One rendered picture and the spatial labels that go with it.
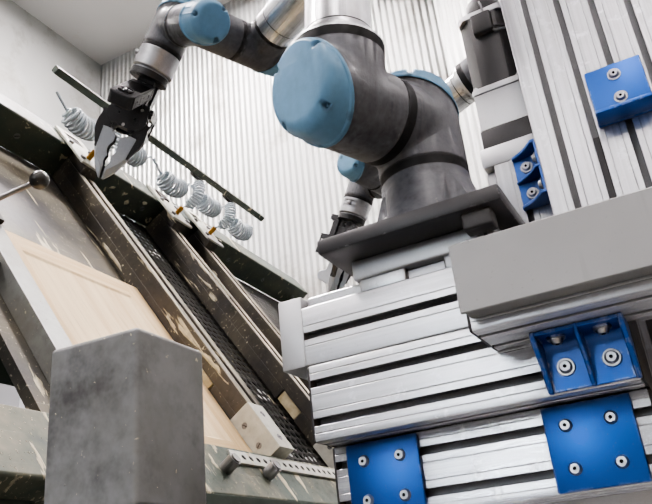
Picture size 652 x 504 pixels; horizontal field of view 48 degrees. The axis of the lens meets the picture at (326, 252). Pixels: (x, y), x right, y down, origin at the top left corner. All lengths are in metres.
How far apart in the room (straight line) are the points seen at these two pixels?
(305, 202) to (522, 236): 4.84
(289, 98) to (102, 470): 0.46
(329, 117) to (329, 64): 0.06
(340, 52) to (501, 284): 0.35
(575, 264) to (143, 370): 0.43
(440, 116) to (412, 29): 4.85
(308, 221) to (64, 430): 4.67
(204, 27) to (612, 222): 0.82
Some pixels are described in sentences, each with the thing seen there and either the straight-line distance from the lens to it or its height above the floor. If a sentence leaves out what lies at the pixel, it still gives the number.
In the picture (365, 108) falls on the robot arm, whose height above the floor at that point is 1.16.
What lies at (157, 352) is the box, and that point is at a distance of 0.81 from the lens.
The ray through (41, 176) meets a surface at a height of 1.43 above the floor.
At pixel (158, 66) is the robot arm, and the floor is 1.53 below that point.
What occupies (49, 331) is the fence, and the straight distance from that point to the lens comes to 1.27.
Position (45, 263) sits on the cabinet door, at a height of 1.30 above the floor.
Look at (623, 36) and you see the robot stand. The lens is 1.15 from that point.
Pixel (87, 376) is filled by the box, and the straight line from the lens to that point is 0.82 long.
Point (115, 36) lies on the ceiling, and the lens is 7.44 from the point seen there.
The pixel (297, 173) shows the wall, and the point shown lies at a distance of 5.64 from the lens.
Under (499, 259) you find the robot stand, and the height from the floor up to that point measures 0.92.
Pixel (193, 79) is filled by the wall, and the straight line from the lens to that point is 6.80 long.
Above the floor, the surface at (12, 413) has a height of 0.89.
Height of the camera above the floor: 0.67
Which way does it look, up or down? 24 degrees up
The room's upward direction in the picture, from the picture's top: 6 degrees counter-clockwise
